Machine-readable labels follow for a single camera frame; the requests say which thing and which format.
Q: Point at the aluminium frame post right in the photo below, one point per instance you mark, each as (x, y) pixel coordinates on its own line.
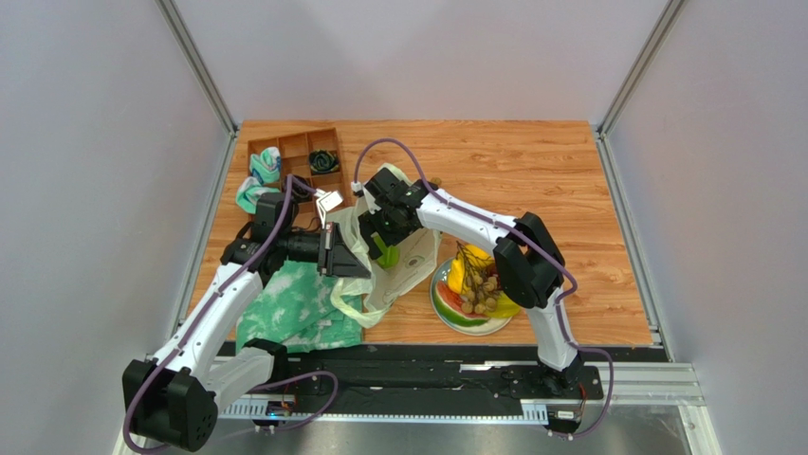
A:
(661, 29)

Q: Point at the yellow fake lemon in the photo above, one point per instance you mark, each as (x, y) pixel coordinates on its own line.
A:
(479, 254)

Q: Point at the wooden compartment tray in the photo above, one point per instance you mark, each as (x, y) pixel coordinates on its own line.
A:
(294, 150)

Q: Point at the black rolled sock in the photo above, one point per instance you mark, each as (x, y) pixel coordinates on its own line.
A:
(301, 190)

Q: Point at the dark green rolled sock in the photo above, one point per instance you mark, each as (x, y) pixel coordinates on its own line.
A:
(323, 162)

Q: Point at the avocado print plastic bag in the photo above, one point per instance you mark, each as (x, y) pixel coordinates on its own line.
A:
(366, 301)

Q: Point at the aluminium frame post left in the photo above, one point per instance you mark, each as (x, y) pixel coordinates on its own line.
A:
(184, 38)

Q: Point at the green white tie-dye cloth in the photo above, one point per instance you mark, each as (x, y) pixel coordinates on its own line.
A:
(295, 309)

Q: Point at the blue cream ceramic plate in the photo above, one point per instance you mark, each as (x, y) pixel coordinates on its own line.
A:
(490, 327)

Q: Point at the yellow fake pear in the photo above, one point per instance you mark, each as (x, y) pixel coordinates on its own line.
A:
(456, 279)

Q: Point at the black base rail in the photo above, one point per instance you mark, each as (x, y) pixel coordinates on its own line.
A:
(422, 380)

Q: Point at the yellow green fake starfruit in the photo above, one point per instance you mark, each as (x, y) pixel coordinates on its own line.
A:
(505, 308)

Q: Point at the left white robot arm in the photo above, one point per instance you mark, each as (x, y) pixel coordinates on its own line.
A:
(175, 397)

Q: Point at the fake brown grapes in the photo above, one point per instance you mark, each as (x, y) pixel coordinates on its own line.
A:
(483, 283)

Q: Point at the aluminium frame post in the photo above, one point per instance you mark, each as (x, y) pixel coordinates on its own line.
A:
(184, 38)
(661, 29)

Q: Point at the teal white rolled sock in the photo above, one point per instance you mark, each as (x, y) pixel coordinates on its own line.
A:
(266, 166)

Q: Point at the fake watermelon slice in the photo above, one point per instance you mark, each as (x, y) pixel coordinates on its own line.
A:
(448, 306)

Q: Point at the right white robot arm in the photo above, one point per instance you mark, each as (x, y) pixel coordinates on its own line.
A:
(529, 264)

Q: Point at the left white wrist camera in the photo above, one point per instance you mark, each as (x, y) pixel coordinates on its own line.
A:
(326, 201)

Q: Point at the green fake fruit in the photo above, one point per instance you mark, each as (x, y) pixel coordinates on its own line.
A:
(389, 255)

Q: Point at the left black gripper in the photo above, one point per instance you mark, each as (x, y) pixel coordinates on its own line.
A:
(337, 260)

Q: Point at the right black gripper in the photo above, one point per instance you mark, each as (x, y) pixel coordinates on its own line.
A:
(380, 223)

